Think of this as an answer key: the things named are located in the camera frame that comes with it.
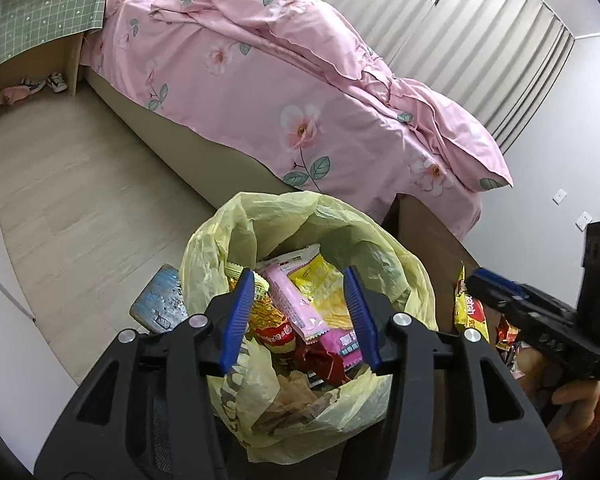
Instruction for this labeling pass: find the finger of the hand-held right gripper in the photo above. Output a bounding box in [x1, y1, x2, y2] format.
[476, 268, 520, 287]
[466, 273, 542, 317]

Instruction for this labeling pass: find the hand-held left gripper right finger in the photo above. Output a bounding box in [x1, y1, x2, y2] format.
[342, 266, 563, 480]

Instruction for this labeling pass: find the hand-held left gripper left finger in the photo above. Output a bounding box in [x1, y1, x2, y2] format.
[34, 269, 257, 480]

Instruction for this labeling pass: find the yellow wrapper red lettering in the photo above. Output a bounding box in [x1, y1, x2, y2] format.
[454, 262, 492, 345]

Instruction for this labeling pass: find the yellow pink chips packet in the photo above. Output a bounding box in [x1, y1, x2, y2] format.
[287, 254, 378, 368]

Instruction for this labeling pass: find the red snack wrapper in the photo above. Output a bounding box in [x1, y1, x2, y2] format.
[294, 345, 353, 386]
[495, 314, 522, 353]

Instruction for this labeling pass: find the pink snack wrapper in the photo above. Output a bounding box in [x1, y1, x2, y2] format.
[262, 266, 331, 345]

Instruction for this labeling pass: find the white orange wrapper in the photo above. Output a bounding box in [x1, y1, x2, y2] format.
[257, 244, 322, 273]

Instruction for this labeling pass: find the yellow plastic bag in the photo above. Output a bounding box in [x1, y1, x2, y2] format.
[180, 191, 438, 466]

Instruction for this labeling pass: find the person's right hand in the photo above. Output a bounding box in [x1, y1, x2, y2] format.
[551, 381, 600, 444]

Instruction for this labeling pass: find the blue grey scuffed object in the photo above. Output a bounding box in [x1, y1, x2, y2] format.
[130, 262, 190, 336]

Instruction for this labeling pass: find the brown crumpled paper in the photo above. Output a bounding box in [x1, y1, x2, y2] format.
[260, 370, 341, 433]

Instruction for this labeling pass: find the beige bed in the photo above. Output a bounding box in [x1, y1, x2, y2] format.
[77, 0, 513, 241]

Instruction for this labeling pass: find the pink floral bed sheet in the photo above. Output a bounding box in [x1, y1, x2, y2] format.
[80, 0, 483, 241]

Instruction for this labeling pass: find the white striped curtain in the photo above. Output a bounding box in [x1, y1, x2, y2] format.
[280, 0, 577, 156]

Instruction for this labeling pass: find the pink floral duvet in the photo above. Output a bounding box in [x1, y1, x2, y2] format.
[150, 0, 513, 193]

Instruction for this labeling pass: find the pink slipper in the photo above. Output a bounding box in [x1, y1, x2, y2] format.
[0, 85, 31, 106]

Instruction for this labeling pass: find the green checked cloth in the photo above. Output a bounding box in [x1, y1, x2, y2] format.
[0, 0, 126, 67]

